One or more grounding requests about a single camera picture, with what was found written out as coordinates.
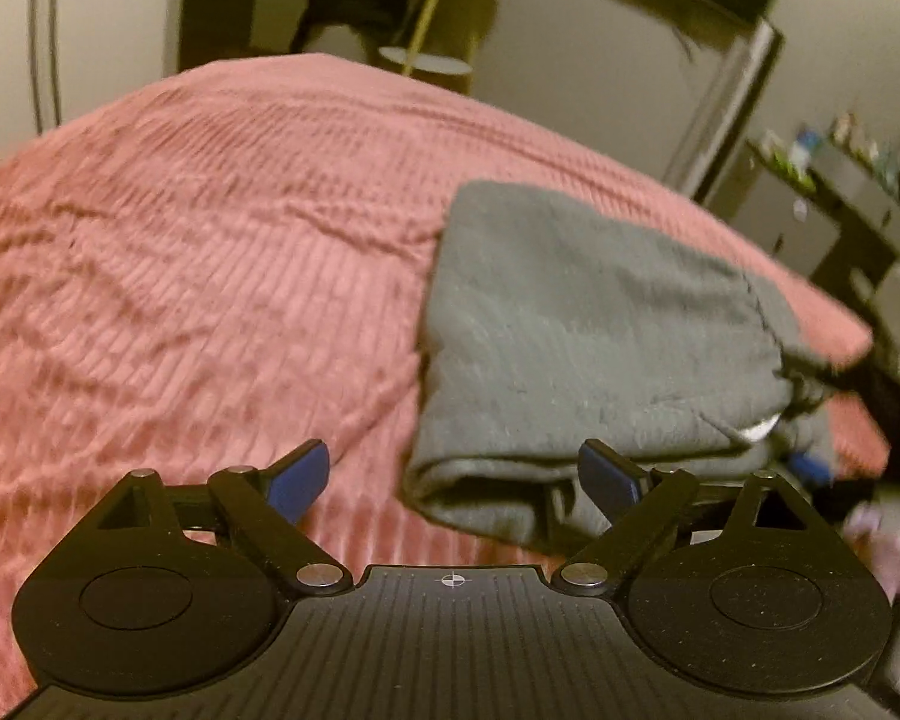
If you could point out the yellow-legged tiered side table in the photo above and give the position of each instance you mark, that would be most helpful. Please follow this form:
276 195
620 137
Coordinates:
427 30

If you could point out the grey sweat pants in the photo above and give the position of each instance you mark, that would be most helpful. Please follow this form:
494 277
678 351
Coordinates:
585 330

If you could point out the blue and white package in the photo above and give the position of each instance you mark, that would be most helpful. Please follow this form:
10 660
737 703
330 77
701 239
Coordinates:
804 152

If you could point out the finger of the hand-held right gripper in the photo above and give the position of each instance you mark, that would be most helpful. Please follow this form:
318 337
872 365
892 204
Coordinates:
811 469
825 375

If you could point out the grey dressing table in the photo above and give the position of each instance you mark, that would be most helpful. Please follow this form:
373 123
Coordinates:
870 217

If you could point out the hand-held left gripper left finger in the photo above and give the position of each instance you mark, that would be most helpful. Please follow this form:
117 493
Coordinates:
300 481

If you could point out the grey drawer cabinet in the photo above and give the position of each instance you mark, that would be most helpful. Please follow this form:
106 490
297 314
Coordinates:
787 225

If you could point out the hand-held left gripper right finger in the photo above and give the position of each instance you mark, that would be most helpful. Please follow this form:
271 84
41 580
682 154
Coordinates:
607 481

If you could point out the dark door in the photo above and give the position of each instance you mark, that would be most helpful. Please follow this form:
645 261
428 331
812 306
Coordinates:
217 0

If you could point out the pink ribbed blanket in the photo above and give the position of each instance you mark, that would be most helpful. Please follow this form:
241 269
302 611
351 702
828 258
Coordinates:
195 277

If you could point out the white tower air conditioner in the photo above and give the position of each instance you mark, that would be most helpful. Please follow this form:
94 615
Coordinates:
727 105

